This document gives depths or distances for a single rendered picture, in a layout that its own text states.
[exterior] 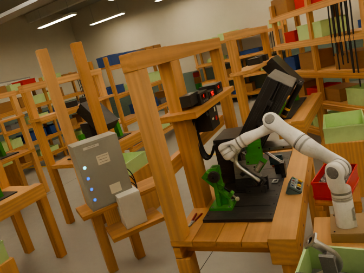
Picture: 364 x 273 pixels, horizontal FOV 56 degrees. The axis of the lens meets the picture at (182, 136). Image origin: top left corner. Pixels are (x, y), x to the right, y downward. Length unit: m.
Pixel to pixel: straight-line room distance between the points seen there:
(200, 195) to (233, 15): 9.77
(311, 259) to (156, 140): 0.91
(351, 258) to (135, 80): 1.25
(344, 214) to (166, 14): 11.44
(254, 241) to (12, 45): 12.36
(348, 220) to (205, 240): 0.73
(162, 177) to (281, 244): 0.69
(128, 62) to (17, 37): 12.06
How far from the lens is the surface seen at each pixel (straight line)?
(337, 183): 1.76
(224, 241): 1.91
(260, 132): 1.96
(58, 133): 9.84
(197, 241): 1.97
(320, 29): 5.27
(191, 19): 12.27
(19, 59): 13.51
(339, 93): 5.25
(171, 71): 2.08
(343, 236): 1.83
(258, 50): 10.89
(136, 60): 1.74
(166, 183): 1.86
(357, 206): 2.33
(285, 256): 1.87
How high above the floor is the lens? 1.87
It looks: 13 degrees down
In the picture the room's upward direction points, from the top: 14 degrees counter-clockwise
